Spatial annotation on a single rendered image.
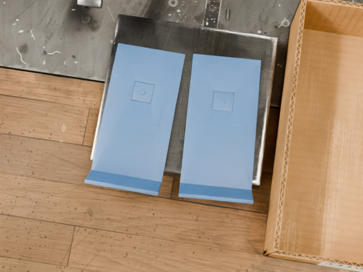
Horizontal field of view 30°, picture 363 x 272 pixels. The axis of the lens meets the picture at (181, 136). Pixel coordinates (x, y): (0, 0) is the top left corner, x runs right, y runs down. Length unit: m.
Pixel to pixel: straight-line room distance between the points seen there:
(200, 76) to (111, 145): 0.11
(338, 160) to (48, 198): 0.30
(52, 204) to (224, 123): 0.19
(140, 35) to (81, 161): 0.14
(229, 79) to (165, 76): 0.07
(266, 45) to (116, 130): 0.18
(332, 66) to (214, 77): 0.13
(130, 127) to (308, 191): 0.19
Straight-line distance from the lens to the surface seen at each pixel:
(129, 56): 0.70
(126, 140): 0.67
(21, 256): 0.69
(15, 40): 0.75
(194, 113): 0.68
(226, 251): 0.68
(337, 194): 0.70
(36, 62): 0.74
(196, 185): 0.66
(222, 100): 0.68
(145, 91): 0.69
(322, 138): 0.71
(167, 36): 0.71
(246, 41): 0.71
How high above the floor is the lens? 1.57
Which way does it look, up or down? 75 degrees down
